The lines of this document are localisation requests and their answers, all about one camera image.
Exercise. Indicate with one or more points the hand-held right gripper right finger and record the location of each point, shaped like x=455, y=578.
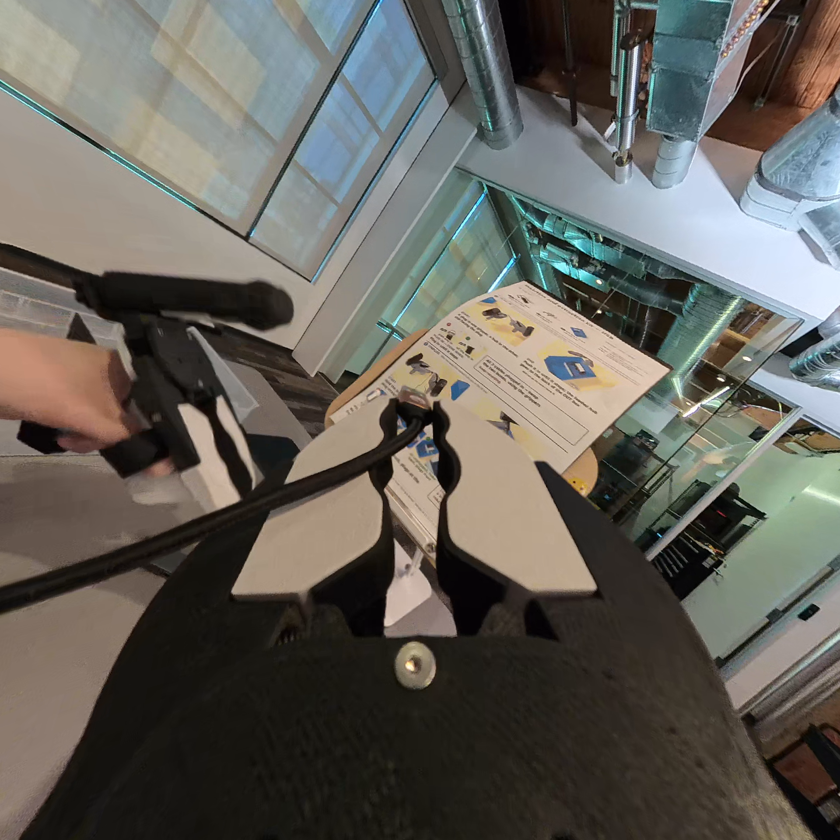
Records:
x=512, y=525

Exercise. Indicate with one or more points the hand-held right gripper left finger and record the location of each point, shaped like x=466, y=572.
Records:
x=315, y=551

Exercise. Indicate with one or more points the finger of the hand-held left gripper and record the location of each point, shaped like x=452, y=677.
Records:
x=239, y=433
x=197, y=446

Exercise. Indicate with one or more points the clear plastic bin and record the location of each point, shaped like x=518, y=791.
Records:
x=33, y=308

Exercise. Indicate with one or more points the person's left hand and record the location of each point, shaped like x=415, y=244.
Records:
x=59, y=380

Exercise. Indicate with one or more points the yellow smiley sticker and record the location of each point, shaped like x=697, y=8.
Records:
x=579, y=485

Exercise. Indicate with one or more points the white stand base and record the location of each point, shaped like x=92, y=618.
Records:
x=407, y=597

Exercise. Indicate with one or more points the printed instruction poster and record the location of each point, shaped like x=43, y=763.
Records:
x=558, y=394

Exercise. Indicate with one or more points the wooden poster board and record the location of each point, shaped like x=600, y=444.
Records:
x=367, y=374

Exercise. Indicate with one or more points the large glass window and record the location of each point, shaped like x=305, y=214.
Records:
x=197, y=98

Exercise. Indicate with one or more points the tangled silver ceiling ducts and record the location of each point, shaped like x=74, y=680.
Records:
x=702, y=315

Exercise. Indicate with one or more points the shiny metal pipe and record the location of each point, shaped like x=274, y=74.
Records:
x=628, y=98

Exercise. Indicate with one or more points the round silver air duct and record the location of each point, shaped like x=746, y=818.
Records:
x=485, y=65

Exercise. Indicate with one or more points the wide silver duct fitting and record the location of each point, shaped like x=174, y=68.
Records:
x=800, y=170

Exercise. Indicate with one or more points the rectangular silver air duct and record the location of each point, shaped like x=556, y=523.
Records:
x=689, y=65

